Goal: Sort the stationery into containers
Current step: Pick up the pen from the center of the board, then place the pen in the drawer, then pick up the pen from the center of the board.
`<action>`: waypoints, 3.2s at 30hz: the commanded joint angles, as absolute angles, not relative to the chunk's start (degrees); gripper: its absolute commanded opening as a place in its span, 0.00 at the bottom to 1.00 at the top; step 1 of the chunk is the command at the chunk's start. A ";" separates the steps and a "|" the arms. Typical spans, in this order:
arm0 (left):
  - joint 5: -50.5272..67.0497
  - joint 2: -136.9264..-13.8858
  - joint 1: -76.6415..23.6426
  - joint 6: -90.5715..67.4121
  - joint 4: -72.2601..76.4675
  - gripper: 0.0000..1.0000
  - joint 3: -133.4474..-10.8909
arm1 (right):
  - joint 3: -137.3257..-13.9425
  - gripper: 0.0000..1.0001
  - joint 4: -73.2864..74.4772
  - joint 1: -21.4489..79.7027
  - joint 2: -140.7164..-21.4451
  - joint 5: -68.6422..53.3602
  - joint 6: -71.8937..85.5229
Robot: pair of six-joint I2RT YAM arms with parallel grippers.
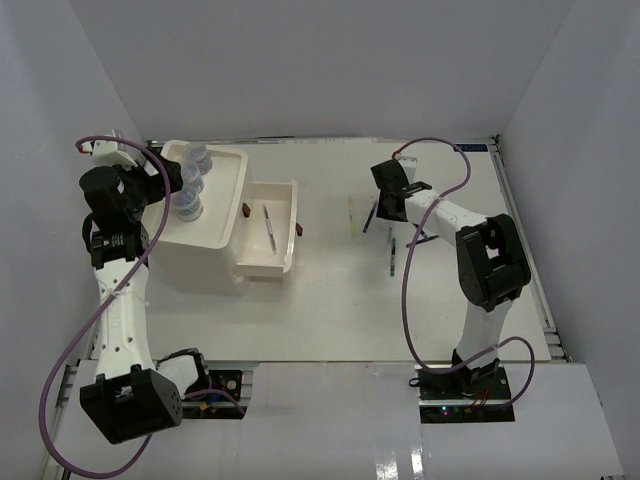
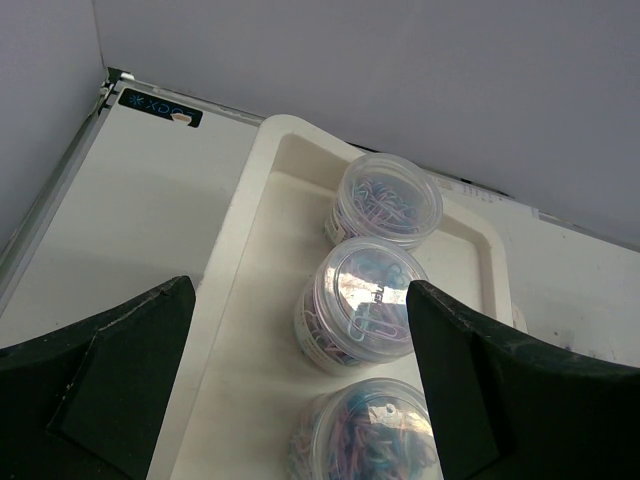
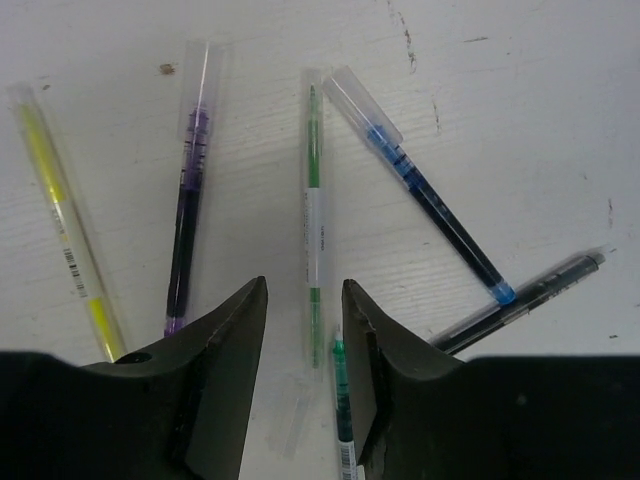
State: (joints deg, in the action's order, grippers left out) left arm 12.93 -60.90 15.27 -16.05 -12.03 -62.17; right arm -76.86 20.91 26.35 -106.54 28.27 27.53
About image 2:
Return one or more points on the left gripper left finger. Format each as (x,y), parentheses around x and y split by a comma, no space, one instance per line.
(87,401)

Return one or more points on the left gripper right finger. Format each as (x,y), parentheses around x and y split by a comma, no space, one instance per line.
(505,405)

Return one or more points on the clear jar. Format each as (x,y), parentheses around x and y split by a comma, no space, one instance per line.
(386,197)
(352,313)
(378,428)

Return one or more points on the white three-drawer storage box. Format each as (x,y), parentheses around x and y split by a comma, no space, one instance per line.
(243,381)

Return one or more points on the black table logo sticker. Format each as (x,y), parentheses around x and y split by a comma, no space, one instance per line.
(159,107)

